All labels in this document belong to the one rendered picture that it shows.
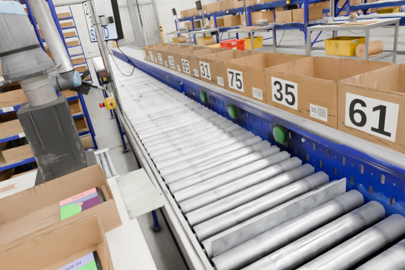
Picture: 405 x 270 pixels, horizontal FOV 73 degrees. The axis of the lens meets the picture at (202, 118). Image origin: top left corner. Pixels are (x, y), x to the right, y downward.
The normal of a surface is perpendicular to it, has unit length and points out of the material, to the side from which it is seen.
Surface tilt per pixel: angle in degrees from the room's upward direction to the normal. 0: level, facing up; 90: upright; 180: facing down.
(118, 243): 0
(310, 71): 90
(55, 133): 90
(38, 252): 89
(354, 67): 90
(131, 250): 0
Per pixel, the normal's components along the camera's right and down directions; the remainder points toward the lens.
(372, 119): -0.91, 0.27
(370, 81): 0.39, 0.26
